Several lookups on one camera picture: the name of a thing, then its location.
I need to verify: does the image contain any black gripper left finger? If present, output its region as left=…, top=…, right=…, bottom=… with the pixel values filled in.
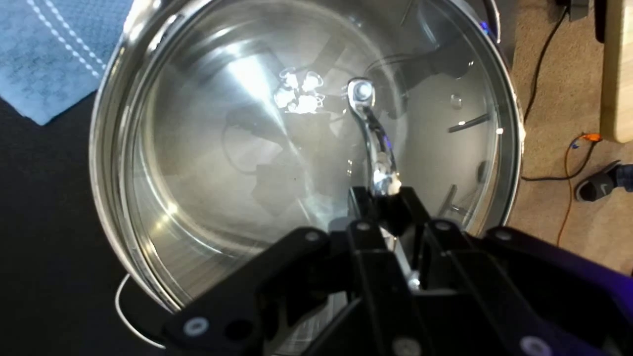
left=349, top=188, right=426, bottom=356

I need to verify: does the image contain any glass pot lid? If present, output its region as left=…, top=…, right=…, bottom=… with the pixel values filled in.
left=88, top=0, right=529, bottom=315

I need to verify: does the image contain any stainless steel pot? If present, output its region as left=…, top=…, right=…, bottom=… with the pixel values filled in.
left=88, top=0, right=529, bottom=315

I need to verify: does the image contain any orange cable on floor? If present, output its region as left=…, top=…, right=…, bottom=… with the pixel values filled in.
left=521, top=131, right=604, bottom=249

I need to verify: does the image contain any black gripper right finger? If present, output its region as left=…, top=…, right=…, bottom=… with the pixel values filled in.
left=399, top=188, right=529, bottom=356

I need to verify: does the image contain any blue dish towel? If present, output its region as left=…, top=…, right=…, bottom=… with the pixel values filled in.
left=0, top=0, right=133, bottom=125

